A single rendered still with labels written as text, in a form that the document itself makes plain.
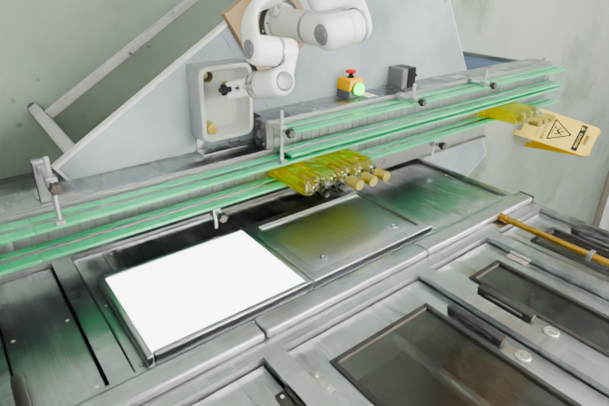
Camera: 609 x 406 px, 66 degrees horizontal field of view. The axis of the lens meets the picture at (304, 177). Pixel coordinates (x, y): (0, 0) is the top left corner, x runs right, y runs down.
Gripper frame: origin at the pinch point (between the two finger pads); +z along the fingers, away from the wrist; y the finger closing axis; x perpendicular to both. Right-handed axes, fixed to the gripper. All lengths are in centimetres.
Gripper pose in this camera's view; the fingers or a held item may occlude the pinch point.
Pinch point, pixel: (231, 89)
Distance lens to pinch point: 144.9
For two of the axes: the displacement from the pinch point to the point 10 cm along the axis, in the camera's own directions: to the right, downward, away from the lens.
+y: 7.9, -2.3, 5.7
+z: -6.0, -0.8, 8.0
